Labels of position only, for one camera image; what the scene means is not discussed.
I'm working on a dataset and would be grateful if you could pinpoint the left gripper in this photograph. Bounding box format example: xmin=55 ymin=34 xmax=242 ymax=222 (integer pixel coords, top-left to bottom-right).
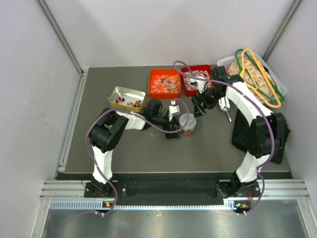
xmin=152 ymin=114 xmax=180 ymax=139

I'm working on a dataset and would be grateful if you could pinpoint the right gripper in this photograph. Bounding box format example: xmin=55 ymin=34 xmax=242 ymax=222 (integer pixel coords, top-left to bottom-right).
xmin=191 ymin=86 xmax=225 ymax=119

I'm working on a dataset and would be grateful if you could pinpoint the clear glass jar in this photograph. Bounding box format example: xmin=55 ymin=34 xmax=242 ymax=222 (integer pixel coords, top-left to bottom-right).
xmin=179 ymin=125 xmax=195 ymax=136

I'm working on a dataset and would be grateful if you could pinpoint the metal scoop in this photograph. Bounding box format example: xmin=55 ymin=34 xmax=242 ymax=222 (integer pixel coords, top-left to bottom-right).
xmin=218 ymin=96 xmax=232 ymax=122

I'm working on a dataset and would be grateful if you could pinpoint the clear jar lid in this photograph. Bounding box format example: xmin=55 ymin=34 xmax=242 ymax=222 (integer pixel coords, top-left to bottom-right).
xmin=179 ymin=113 xmax=197 ymax=129

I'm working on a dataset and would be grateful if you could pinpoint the gold candy tin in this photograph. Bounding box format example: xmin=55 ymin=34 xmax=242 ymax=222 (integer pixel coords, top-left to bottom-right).
xmin=108 ymin=86 xmax=146 ymax=112

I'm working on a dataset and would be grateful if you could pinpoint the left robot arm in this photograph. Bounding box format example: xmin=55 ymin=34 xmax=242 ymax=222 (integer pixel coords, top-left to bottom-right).
xmin=85 ymin=99 xmax=181 ymax=197

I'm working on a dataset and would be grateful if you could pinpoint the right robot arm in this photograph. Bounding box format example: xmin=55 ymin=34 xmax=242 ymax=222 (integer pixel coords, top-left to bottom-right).
xmin=189 ymin=66 xmax=290 ymax=198

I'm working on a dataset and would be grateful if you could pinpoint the red candy box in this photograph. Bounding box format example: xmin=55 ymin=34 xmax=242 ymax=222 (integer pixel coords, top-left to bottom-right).
xmin=181 ymin=64 xmax=211 ymax=97

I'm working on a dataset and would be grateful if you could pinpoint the orange candy box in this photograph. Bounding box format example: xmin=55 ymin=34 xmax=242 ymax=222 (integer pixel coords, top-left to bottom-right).
xmin=148 ymin=69 xmax=181 ymax=100

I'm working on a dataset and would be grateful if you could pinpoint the yellow hanger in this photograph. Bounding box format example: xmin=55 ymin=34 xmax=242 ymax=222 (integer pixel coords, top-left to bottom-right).
xmin=234 ymin=48 xmax=282 ymax=108

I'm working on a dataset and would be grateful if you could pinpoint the black cloth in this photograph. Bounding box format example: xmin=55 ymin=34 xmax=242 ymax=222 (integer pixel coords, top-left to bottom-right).
xmin=232 ymin=111 xmax=290 ymax=164

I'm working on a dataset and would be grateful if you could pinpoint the floral cloth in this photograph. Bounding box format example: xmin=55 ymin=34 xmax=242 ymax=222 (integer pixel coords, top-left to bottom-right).
xmin=228 ymin=59 xmax=275 ymax=101

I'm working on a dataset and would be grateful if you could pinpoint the green hanger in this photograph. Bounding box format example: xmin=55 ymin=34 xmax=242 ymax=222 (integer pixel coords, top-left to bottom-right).
xmin=235 ymin=49 xmax=285 ymax=103

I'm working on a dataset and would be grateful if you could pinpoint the white plastic basket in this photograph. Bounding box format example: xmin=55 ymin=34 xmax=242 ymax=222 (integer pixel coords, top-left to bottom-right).
xmin=217 ymin=52 xmax=288 ymax=97

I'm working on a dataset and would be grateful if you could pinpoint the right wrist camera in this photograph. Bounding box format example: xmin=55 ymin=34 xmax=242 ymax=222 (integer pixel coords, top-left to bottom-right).
xmin=196 ymin=76 xmax=212 ymax=94

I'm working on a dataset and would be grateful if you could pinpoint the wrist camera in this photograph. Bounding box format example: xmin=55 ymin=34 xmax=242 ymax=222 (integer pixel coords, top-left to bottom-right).
xmin=196 ymin=76 xmax=212 ymax=94
xmin=168 ymin=100 xmax=180 ymax=121

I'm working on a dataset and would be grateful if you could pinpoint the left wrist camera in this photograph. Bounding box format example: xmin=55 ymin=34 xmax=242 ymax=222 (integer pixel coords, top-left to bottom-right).
xmin=168 ymin=100 xmax=180 ymax=121

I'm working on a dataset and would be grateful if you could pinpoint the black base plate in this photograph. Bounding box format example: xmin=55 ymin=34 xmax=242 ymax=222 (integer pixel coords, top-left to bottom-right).
xmin=84 ymin=180 xmax=260 ymax=206

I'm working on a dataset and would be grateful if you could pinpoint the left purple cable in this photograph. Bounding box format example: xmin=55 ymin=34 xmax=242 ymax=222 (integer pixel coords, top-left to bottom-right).
xmin=85 ymin=98 xmax=190 ymax=216

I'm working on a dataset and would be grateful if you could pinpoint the white cable duct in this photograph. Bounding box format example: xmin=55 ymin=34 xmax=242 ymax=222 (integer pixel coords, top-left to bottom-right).
xmin=49 ymin=200 xmax=238 ymax=211

